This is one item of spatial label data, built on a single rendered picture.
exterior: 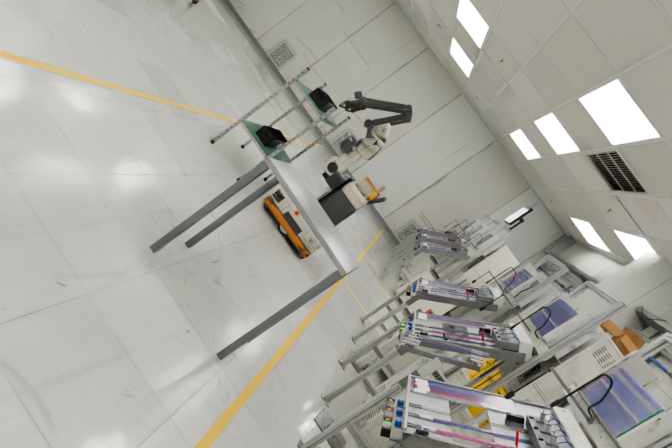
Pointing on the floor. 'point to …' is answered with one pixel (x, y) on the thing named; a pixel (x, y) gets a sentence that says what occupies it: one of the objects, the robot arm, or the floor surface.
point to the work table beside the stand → (301, 195)
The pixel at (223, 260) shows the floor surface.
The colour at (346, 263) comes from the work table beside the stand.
